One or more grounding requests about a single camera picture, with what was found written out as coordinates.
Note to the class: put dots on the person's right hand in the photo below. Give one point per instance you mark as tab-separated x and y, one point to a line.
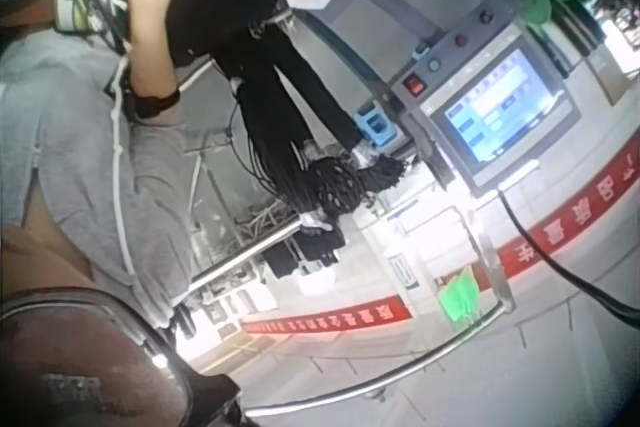
152	32

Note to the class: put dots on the black wrist band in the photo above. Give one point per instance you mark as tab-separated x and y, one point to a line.
156	103

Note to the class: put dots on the blue plastic device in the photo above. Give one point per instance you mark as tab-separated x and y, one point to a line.
374	126

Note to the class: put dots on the green push button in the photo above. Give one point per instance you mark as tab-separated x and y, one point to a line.
433	65

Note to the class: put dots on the gray machine control box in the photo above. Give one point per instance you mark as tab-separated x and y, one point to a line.
450	62

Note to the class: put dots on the red push button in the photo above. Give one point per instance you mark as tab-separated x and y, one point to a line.
460	40

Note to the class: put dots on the straight metal bar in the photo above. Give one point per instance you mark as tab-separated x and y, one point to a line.
245	257

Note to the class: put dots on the black round knob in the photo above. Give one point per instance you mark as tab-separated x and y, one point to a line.
484	17

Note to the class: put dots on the touch screen monitor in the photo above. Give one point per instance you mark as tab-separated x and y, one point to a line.
500	107

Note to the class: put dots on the narrow red banner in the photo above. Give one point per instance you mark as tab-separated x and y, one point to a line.
330	318

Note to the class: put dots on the green plastic piece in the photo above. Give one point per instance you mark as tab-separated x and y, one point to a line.
457	299

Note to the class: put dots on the wide red banner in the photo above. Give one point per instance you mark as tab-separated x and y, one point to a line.
575	212

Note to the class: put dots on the red rocker switch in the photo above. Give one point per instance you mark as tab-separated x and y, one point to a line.
414	85

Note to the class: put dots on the curved metal rail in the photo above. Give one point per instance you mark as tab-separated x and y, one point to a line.
400	372

